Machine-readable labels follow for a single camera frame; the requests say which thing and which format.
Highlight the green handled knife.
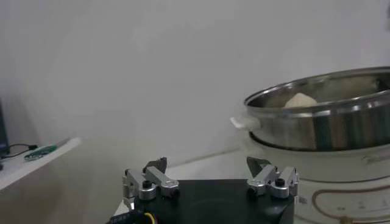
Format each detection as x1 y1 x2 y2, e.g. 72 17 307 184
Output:
23 137 71 161

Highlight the white electric cooking pot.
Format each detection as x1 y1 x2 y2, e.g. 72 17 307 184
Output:
240 138 390 224

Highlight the perforated steel steamer basket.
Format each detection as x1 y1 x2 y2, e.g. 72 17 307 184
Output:
230 66 390 152

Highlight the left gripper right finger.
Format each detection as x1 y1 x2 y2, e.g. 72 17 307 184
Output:
246 156 300 200

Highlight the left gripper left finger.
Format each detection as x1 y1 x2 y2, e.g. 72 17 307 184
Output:
122 156 180 211

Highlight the white side table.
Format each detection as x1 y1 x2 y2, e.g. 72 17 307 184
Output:
0 136 82 192

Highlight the white steamed baozi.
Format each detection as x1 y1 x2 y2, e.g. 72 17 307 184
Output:
284 93 318 108

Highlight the black cable with plug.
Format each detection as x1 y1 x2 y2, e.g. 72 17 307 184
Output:
0 142 39 159

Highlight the black laptop screen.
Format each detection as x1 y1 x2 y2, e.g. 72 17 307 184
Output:
0 99 10 156

